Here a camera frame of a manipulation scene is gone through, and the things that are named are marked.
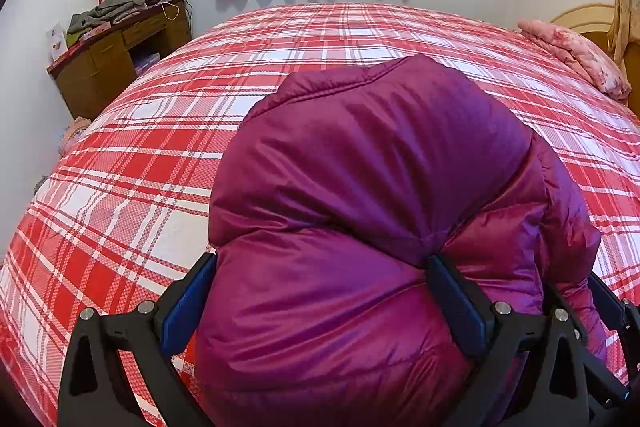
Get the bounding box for pink pillow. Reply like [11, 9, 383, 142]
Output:
[517, 18, 632, 100]

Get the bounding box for white card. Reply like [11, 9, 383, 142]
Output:
[46, 22, 69, 60]

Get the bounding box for pink clothes bundle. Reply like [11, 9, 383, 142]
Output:
[58, 117, 94, 156]

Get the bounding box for wooden headboard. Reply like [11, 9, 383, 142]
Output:
[550, 4, 640, 118]

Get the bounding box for pile of clothes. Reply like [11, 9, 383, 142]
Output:
[66, 0, 187, 42]

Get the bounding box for beige hanging cloth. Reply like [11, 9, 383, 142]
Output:
[607, 0, 640, 72]

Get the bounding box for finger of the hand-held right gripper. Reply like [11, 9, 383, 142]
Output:
[582, 274, 633, 414]

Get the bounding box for folded fabrics in desk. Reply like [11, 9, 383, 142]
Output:
[132, 52, 162, 76]

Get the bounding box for wooden desk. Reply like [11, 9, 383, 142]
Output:
[47, 0, 193, 122]

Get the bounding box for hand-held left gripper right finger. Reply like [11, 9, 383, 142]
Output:
[425, 253, 601, 427]

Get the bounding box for purple down jacket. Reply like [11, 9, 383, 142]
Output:
[194, 53, 603, 427]

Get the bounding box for red plaid bed cover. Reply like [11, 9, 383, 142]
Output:
[0, 2, 640, 427]

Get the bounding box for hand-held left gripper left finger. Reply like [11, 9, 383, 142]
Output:
[57, 252, 218, 427]

